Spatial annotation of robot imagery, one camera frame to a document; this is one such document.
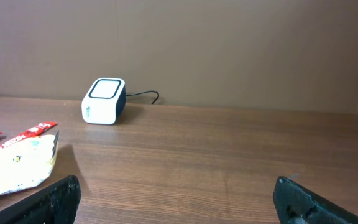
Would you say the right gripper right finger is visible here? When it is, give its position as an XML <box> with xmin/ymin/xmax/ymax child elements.
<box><xmin>273</xmin><ymin>176</ymin><xmax>358</xmax><ymax>224</ymax></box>

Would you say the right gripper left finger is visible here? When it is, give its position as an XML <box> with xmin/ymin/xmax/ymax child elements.
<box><xmin>0</xmin><ymin>175</ymin><xmax>81</xmax><ymax>224</ymax></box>

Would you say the yellow snack bag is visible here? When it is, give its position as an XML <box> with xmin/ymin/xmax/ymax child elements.
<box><xmin>0</xmin><ymin>133</ymin><xmax>59</xmax><ymax>195</ymax></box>

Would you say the red coffee stick sachet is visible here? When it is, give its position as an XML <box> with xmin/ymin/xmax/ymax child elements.
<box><xmin>0</xmin><ymin>121</ymin><xmax>58</xmax><ymax>149</ymax></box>

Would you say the white barcode scanner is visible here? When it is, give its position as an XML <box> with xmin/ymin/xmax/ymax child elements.
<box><xmin>81</xmin><ymin>78</ymin><xmax>126</xmax><ymax>125</ymax></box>

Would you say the black scanner cable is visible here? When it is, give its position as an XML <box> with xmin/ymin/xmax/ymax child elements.
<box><xmin>125</xmin><ymin>90</ymin><xmax>160</xmax><ymax>105</ymax></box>

